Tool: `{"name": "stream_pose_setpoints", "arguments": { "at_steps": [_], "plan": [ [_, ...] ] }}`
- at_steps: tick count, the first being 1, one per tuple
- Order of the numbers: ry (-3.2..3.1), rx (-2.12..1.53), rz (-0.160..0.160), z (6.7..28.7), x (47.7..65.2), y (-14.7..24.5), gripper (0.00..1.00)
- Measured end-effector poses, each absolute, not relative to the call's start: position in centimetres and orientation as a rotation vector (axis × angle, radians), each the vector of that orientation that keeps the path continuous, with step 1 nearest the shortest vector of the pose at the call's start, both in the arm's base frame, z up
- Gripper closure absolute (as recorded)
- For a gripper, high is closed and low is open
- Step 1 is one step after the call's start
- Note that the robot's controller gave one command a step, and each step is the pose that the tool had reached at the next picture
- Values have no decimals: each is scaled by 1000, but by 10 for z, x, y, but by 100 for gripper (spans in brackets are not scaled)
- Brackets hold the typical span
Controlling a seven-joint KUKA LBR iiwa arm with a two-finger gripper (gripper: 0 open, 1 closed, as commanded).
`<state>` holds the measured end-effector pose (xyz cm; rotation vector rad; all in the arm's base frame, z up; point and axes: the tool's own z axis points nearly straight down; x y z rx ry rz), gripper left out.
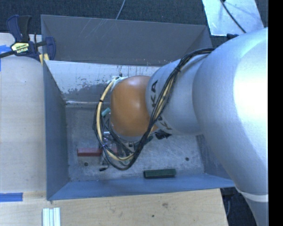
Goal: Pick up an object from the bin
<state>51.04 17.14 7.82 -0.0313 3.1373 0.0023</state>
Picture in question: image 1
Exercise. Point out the red-brown flat block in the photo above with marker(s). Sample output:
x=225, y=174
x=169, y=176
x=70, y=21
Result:
x=88, y=152

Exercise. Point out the dark green flat block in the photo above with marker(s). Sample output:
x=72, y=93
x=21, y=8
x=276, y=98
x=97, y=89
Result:
x=159, y=173

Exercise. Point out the pale wood board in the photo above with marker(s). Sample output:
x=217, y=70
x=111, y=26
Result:
x=21, y=126

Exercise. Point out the grey metal bin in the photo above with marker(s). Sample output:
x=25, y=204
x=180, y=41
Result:
x=89, y=43

